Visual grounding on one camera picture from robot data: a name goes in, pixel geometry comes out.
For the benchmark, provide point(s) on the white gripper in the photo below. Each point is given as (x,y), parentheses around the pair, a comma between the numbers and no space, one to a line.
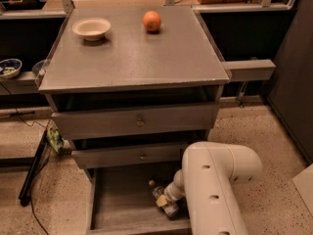
(169,192)

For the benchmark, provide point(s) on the clear plastic water bottle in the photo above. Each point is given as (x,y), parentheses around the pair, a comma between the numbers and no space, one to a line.
(171,209)

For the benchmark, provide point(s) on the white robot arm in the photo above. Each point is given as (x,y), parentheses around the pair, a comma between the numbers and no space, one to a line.
(205,180)

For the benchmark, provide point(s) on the bottom grey drawer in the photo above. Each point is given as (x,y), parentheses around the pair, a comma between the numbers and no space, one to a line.
(122,202)

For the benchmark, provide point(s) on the grey drawer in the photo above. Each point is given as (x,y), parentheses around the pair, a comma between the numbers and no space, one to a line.
(130,155)
(135,121)
(122,202)

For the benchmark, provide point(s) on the middle grey drawer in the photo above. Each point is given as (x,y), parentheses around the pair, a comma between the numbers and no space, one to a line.
(130,155)

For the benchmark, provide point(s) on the grey drawer cabinet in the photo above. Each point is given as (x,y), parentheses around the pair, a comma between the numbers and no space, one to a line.
(131,68)

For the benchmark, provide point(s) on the top grey drawer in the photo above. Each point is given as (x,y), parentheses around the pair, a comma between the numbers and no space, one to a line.
(135,121)

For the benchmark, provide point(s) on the green power strip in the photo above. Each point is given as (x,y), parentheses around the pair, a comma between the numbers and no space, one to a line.
(55,139)

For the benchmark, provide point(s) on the grey side shelf bar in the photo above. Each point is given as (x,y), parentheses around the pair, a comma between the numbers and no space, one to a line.
(249,70)

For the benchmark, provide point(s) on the clear plastic container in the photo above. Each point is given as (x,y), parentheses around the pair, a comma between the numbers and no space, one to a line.
(39,69)

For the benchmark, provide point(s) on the orange fruit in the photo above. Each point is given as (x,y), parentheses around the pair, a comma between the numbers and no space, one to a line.
(152,21)

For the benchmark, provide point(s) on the white paper bowl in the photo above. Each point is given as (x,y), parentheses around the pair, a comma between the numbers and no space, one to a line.
(91,29)

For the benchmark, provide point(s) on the blue patterned bowl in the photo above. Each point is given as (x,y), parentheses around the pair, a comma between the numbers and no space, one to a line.
(10,68)

